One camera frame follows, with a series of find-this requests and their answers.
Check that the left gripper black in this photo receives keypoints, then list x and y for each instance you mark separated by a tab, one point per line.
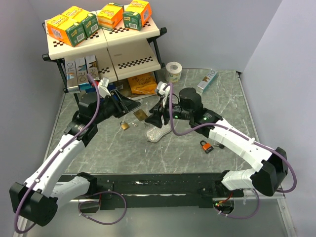
128	103

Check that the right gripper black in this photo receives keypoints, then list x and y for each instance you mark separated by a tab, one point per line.
155	119

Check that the large brass padlock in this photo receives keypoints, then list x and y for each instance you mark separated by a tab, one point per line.
140	114

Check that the small brass padlock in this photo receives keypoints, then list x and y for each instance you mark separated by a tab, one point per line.
124	125

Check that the orange black padlock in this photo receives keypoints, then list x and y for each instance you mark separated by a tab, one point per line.
207	147

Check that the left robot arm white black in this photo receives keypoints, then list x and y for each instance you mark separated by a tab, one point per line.
38	198

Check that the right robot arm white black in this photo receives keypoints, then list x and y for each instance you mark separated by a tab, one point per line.
268	166

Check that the brown chip bag middle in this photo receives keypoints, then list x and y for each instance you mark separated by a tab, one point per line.
123	87

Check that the silver glitter sponge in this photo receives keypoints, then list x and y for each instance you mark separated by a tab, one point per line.
154	134

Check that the yellow honey dijon chip bag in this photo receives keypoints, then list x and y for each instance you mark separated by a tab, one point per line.
142	84

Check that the toilet paper roll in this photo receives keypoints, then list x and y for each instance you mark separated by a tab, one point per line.
173	72

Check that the white two-tier shelf rack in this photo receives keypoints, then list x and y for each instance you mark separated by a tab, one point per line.
121	53

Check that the dark RO box right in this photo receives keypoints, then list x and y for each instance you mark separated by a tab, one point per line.
92	67

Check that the blue RO box middle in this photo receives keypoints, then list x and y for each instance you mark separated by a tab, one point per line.
82	78

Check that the silver RO box left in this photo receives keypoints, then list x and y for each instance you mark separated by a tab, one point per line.
71	77

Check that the teal RO box on table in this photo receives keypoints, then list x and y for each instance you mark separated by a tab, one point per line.
207	80

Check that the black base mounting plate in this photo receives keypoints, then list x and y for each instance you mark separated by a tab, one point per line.
137	190

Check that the orange sponge box open window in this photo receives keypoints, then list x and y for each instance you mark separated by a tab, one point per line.
110	15

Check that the yellow green sponge box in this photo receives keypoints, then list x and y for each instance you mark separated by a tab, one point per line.
88	19

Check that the orange green sponge box right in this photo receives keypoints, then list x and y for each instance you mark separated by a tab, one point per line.
137	14

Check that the orange sponge box front left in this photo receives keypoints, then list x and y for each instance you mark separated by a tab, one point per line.
66	30

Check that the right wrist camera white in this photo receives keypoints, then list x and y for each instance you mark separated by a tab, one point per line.
163	90

